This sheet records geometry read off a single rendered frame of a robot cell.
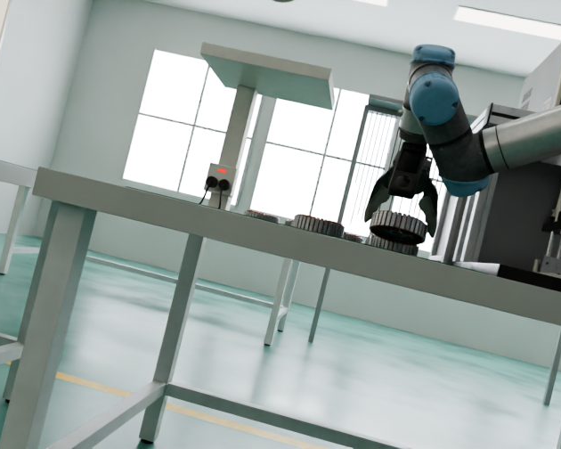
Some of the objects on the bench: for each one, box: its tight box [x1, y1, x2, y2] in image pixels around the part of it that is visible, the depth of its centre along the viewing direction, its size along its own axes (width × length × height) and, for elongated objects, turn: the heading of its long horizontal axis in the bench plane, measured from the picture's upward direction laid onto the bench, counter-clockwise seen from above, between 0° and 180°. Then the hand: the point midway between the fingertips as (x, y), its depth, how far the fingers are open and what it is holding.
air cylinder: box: [536, 256, 561, 278], centre depth 133 cm, size 5×8×6 cm
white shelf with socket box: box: [199, 42, 335, 211], centre depth 186 cm, size 35×37×46 cm
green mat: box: [126, 186, 487, 274], centre depth 148 cm, size 94×61×1 cm, turn 78°
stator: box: [369, 210, 428, 246], centre depth 122 cm, size 11×11×4 cm
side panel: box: [428, 188, 462, 265], centre depth 162 cm, size 28×3×32 cm, turn 78°
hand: (397, 231), depth 122 cm, fingers closed on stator, 13 cm apart
